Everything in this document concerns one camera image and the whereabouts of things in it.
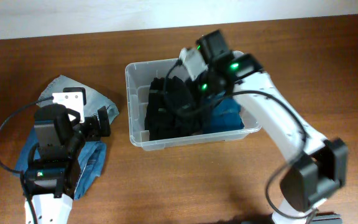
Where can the teal garment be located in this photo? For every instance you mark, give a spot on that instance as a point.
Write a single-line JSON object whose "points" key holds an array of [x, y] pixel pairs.
{"points": [[224, 117]]}

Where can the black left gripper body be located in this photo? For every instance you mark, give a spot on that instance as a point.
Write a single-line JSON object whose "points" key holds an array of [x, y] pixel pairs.
{"points": [[91, 128]]}

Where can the black garment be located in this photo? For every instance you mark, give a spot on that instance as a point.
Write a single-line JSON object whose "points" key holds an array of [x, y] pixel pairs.
{"points": [[159, 121]]}

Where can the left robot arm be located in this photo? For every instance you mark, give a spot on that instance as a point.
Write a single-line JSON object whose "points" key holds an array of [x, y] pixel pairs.
{"points": [[63, 163]]}

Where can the clear plastic storage bin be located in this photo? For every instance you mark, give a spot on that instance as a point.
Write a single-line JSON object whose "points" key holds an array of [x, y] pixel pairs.
{"points": [[139, 76]]}

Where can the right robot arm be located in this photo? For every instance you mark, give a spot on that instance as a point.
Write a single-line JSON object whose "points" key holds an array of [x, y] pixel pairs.
{"points": [[315, 167]]}

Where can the light grey folded jeans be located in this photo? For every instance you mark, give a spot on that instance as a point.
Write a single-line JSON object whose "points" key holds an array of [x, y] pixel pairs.
{"points": [[94, 100]]}

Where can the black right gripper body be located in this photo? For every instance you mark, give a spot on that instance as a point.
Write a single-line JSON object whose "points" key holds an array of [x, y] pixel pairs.
{"points": [[203, 86]]}

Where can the dark grey garment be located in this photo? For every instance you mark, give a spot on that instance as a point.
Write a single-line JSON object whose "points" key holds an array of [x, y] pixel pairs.
{"points": [[187, 109]]}

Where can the blue folded jeans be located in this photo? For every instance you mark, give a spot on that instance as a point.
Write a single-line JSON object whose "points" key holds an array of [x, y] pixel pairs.
{"points": [[91, 161]]}

